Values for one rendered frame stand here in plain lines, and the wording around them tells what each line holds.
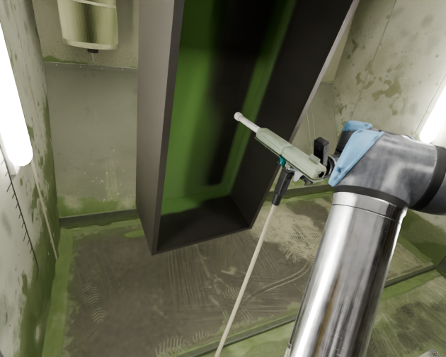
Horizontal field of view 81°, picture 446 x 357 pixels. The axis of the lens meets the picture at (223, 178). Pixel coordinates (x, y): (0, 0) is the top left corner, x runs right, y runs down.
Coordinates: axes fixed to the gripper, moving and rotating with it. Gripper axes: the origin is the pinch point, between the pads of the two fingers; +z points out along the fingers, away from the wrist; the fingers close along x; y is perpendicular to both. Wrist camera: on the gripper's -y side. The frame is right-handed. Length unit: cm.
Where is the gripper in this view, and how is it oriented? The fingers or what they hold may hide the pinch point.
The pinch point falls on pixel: (287, 163)
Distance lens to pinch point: 88.6
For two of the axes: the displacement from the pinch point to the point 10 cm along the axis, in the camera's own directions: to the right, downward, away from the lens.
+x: -4.8, -5.4, 6.9
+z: -8.4, 0.6, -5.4
